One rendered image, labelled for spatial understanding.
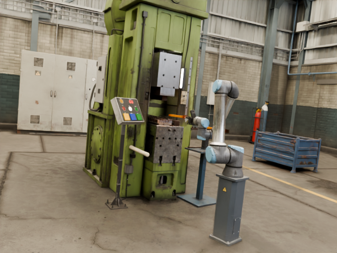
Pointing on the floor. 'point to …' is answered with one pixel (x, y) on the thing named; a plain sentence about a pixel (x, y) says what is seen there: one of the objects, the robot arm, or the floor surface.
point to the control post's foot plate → (116, 205)
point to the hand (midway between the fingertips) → (186, 116)
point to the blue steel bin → (287, 149)
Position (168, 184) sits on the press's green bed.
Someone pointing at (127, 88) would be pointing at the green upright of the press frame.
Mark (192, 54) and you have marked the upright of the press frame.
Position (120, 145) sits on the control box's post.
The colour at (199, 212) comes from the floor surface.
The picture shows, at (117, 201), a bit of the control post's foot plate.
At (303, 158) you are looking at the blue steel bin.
